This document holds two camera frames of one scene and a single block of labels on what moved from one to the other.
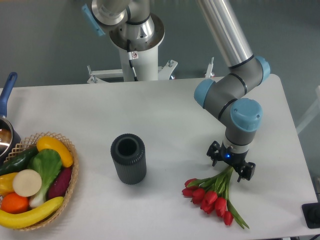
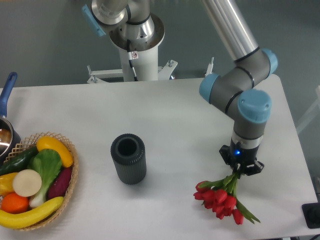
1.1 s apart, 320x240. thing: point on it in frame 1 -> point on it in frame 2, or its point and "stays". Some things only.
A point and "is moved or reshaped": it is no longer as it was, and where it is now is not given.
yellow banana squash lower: (18, 220) stays
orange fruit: (12, 203) stays
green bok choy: (47, 163) stays
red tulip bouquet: (212, 193) is moved or reshaped
